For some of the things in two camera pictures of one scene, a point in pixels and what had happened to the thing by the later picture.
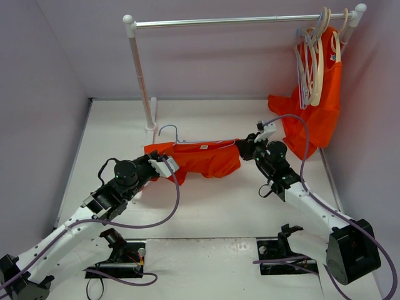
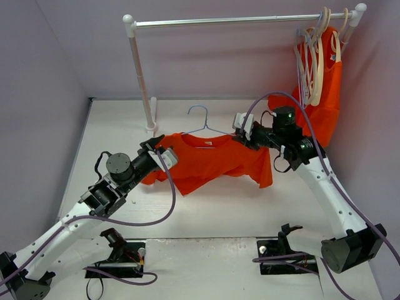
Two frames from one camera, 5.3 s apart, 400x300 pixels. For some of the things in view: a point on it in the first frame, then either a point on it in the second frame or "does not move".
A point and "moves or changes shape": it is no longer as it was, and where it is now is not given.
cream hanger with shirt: [335, 40] does not move
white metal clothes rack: [130, 25] does not move
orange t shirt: [212, 159] moves or changes shape
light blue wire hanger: [205, 141] → [205, 122]
